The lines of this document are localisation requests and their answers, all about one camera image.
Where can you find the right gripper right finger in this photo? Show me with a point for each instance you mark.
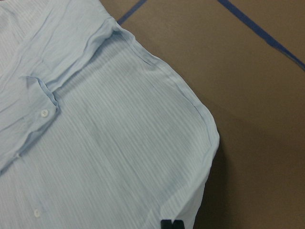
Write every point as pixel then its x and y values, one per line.
pixel 178 224

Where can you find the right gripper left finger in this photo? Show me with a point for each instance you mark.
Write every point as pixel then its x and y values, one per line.
pixel 166 224

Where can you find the light blue striped shirt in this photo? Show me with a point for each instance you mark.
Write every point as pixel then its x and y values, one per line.
pixel 95 132

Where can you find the blue tape grid lines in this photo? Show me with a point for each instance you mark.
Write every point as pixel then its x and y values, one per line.
pixel 242 17

